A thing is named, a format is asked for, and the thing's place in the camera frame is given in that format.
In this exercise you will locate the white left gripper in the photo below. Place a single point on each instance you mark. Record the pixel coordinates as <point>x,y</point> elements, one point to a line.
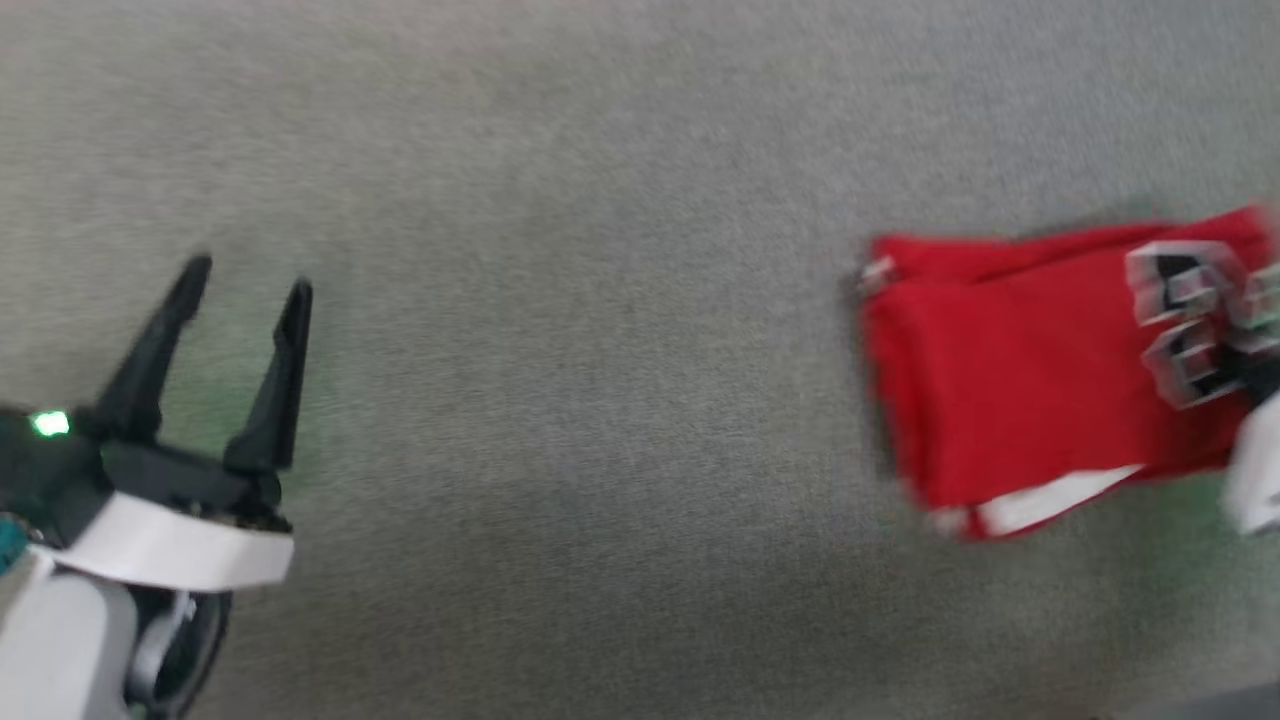
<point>180,545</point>

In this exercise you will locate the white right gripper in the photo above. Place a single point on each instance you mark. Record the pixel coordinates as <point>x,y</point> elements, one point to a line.
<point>1260,470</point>

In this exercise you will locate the red white jersey shirt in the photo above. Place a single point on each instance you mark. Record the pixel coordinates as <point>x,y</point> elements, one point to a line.
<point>1000,380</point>

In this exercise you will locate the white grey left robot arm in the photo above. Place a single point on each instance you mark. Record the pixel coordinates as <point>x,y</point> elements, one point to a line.
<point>50,650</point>

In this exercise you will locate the grey fabric panel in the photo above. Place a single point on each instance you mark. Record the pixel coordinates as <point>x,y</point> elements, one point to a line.
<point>600,400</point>

